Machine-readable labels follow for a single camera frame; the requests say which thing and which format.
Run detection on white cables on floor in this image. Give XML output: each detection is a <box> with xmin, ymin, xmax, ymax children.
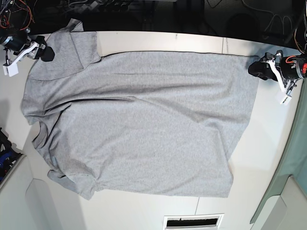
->
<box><xmin>239</xmin><ymin>0</ymin><xmax>298</xmax><ymax>40</ymax></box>

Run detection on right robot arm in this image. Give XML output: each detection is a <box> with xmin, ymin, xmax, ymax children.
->
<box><xmin>0</xmin><ymin>0</ymin><xmax>55</xmax><ymax>65</ymax></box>

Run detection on blue cables bundle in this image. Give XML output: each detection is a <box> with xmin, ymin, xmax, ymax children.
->
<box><xmin>0</xmin><ymin>128</ymin><xmax>22</xmax><ymax>183</ymax></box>

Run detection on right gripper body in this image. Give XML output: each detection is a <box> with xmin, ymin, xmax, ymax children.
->
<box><xmin>0</xmin><ymin>34</ymin><xmax>47</xmax><ymax>59</ymax></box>

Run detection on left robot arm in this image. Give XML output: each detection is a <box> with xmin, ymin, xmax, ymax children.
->
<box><xmin>242</xmin><ymin>0</ymin><xmax>307</xmax><ymax>93</ymax></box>

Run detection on grey t-shirt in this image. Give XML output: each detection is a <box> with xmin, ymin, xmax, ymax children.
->
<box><xmin>21</xmin><ymin>20</ymin><xmax>258</xmax><ymax>199</ymax></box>

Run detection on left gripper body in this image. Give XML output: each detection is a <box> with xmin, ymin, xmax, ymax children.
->
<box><xmin>273</xmin><ymin>50</ymin><xmax>307</xmax><ymax>88</ymax></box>

